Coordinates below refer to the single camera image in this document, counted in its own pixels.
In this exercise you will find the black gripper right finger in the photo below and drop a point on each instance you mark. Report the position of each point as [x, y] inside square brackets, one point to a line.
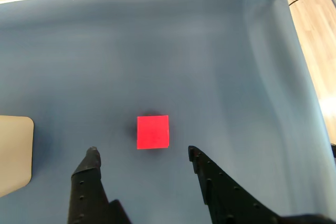
[231, 205]

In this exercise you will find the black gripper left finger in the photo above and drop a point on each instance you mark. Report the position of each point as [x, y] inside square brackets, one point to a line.
[86, 197]

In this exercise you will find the red cube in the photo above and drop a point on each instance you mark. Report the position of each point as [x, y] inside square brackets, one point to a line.
[153, 132]

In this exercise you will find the beige metal square box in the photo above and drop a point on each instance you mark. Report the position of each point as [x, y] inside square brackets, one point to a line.
[14, 153]

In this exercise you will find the blue table mat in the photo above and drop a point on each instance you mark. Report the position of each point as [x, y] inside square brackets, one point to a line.
[157, 51]

